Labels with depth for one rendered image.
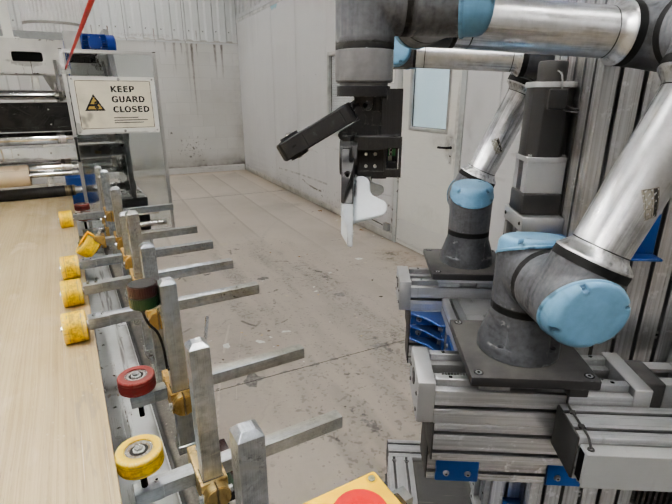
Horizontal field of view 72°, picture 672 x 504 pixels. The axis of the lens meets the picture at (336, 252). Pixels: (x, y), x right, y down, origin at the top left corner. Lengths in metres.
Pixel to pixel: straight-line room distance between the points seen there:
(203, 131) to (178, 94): 0.80
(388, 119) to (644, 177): 0.36
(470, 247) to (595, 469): 0.65
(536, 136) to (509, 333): 0.43
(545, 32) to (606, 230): 0.31
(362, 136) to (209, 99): 9.27
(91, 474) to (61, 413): 0.21
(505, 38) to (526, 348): 0.52
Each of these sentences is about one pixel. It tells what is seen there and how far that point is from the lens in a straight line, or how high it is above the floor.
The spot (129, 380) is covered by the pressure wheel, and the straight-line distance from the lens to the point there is 1.16.
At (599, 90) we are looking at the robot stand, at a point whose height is 1.51.
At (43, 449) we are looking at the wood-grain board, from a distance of 1.05.
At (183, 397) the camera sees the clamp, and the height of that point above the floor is 0.86.
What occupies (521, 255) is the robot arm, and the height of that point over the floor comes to 1.25.
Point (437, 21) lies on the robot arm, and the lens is 0.64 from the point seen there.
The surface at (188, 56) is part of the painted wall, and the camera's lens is 9.82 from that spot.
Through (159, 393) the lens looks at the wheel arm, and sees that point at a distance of 1.19.
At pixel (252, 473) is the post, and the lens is 0.65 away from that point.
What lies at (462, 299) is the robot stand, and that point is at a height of 0.95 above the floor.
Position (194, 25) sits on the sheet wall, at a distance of 9.91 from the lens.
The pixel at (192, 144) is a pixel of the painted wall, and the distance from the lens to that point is 9.83.
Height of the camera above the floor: 1.51
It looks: 19 degrees down
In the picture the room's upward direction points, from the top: straight up
